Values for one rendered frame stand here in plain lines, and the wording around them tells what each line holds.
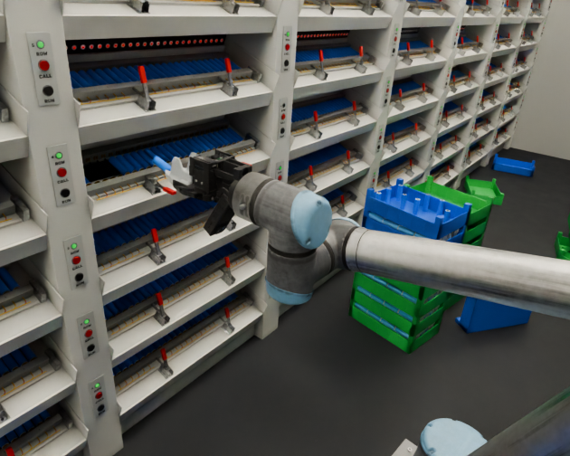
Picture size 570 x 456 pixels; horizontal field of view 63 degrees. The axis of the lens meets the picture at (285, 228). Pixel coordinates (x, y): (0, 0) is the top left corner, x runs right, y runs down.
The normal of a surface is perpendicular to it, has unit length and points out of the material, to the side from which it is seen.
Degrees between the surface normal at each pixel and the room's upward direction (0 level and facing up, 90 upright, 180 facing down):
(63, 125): 90
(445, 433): 3
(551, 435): 78
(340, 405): 0
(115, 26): 111
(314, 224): 86
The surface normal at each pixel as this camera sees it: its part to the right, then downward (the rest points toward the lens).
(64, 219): 0.79, 0.32
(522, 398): 0.06, -0.89
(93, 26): 0.72, 0.62
